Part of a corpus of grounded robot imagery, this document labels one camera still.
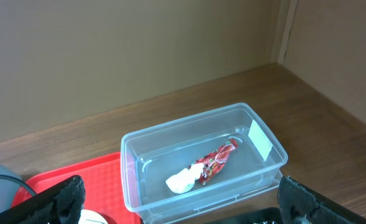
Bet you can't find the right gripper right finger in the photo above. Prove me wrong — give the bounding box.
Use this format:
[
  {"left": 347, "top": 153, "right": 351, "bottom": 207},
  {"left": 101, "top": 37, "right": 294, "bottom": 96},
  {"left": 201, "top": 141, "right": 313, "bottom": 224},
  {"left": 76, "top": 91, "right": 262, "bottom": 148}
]
[{"left": 277, "top": 177, "right": 366, "bottom": 224}]

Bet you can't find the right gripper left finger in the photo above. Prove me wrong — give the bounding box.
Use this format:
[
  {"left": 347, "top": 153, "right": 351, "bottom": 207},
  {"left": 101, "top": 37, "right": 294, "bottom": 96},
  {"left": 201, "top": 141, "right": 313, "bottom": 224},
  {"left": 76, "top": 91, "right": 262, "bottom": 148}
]
[{"left": 0, "top": 175, "right": 86, "bottom": 224}]

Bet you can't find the light blue plate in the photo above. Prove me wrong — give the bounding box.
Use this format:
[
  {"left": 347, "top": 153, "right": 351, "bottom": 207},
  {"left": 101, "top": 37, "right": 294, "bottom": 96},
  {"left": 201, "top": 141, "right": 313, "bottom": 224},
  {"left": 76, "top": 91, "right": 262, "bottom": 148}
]
[{"left": 78, "top": 209, "right": 108, "bottom": 224}]

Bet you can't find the red snack wrapper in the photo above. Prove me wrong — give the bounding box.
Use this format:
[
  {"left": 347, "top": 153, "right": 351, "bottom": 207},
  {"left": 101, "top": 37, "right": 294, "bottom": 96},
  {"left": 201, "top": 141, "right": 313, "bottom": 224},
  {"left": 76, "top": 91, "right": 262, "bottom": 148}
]
[{"left": 188, "top": 138, "right": 238, "bottom": 185}]

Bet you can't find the white napkin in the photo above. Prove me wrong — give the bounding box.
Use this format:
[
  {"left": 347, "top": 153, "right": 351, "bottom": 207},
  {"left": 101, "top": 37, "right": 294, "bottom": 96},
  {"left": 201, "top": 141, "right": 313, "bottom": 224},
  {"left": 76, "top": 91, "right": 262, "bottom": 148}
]
[{"left": 165, "top": 163, "right": 204, "bottom": 194}]

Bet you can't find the black tray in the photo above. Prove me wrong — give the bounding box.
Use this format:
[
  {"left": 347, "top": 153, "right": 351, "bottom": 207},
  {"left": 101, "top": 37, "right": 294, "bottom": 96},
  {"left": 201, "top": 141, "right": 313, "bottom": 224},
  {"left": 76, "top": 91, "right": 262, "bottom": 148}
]
[{"left": 206, "top": 207, "right": 283, "bottom": 224}]

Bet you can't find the red plastic tray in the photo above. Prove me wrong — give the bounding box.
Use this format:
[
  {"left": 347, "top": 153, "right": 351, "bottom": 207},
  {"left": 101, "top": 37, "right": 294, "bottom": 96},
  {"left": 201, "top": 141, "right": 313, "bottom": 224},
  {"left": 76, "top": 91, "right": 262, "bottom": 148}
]
[{"left": 26, "top": 152, "right": 142, "bottom": 224}]

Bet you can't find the clear plastic bin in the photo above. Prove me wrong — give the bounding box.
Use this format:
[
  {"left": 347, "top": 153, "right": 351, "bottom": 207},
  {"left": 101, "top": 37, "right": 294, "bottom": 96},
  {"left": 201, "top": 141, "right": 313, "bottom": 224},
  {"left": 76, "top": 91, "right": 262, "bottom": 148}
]
[{"left": 121, "top": 103, "right": 288, "bottom": 223}]

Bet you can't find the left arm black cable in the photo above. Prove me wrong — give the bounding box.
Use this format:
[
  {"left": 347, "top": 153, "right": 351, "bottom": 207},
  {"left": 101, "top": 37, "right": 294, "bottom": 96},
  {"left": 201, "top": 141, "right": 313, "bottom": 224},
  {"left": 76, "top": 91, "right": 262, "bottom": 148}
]
[{"left": 0, "top": 174, "right": 37, "bottom": 197}]

